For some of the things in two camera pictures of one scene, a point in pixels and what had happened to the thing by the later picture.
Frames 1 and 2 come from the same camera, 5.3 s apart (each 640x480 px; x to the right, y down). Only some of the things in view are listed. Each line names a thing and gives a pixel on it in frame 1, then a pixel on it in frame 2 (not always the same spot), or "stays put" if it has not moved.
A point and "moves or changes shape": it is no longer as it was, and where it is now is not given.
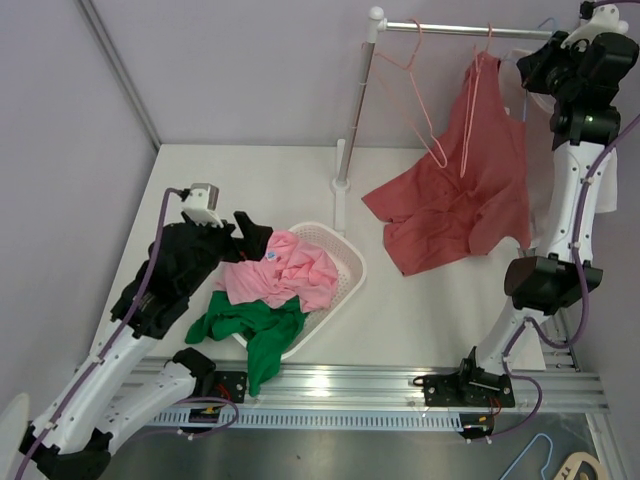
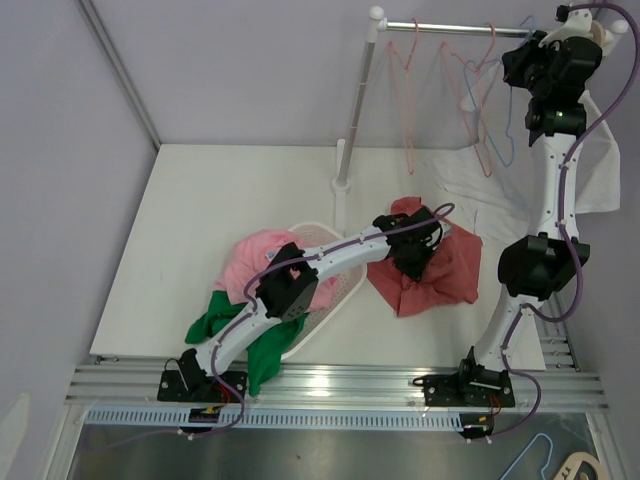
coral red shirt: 469,196 -> 453,272
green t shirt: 266,329 stays put
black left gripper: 253,242 -> 415,272
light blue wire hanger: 524,90 moves or changes shape
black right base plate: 476,388 stays put
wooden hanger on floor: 572,465 stays put
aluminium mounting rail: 166,388 stays put
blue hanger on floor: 548,462 stays put
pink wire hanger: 477,57 -> 444,46
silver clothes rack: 377,22 stays put
